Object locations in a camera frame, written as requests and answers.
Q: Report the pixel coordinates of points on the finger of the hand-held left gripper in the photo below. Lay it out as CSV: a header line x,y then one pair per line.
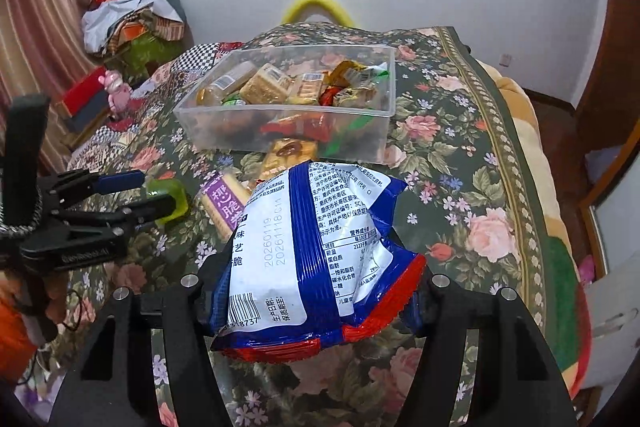
x,y
120,182
145,212

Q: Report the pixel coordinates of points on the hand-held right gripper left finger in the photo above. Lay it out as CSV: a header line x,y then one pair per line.
x,y
177,307

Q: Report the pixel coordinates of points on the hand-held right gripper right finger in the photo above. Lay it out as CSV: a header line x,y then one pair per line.
x,y
442,307

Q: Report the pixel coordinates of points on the green jelly cup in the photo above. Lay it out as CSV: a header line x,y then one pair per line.
x,y
181,206

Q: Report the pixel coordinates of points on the clear plastic storage box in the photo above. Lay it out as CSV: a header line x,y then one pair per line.
x,y
200,127

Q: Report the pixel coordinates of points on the blue white chip bag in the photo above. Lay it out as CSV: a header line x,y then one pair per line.
x,y
300,257

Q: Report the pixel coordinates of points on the green snack packet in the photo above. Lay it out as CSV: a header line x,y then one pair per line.
x,y
232,100

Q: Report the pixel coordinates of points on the red snack packet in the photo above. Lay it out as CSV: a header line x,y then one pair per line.
x,y
295,127

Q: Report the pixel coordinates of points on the tan cracker packet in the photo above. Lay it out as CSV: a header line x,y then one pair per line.
x,y
265,84

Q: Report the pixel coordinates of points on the brown pastry packet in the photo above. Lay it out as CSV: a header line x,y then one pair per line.
x,y
305,89

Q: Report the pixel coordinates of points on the brown green-edged snack packet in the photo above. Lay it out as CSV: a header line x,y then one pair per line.
x,y
357,98

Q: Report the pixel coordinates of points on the yellow green small packet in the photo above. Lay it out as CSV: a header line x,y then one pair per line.
x,y
347,71

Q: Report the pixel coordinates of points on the person's left forearm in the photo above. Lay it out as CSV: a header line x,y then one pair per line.
x,y
15,327

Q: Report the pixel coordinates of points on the grey box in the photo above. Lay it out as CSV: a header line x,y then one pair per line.
x,y
87,117

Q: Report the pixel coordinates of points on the purple label wafer bar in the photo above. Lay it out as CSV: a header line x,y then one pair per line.
x,y
225,202

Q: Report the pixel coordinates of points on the red box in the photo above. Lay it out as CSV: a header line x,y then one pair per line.
x,y
82,92

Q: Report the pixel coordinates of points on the pink plush toy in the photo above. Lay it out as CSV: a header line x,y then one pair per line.
x,y
116,92

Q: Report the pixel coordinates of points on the patchwork quilt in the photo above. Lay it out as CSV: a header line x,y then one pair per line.
x,y
165,77

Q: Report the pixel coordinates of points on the green cloth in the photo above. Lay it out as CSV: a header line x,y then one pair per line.
x,y
150,54

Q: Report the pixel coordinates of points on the striped curtain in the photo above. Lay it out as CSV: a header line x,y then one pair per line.
x,y
40,7

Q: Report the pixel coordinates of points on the orange snack packet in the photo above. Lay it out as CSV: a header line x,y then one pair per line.
x,y
290,154

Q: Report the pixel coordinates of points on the pile of clothes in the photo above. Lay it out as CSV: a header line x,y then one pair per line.
x,y
125,19

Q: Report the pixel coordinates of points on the white cardboard sheet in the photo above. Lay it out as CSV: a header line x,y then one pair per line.
x,y
615,307

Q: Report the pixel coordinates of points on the yellow foam tube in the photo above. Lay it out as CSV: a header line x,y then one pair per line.
x,y
320,1

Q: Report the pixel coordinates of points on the wooden door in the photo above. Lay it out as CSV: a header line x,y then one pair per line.
x,y
615,82

